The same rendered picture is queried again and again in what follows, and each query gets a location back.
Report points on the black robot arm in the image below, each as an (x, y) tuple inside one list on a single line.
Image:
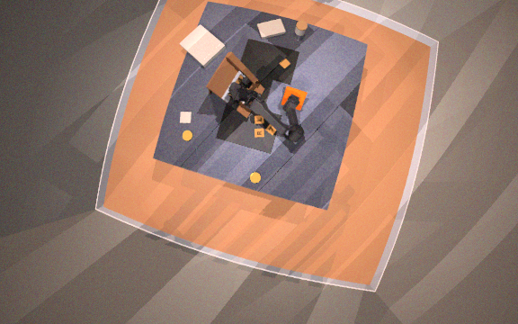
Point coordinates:
[(259, 106)]

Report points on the yellow round disc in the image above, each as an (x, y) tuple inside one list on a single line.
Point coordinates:
[(187, 135), (255, 177)]

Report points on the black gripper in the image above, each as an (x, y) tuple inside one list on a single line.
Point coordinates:
[(234, 103)]

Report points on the beige flat square tile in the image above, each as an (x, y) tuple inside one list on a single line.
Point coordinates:
[(186, 117)]

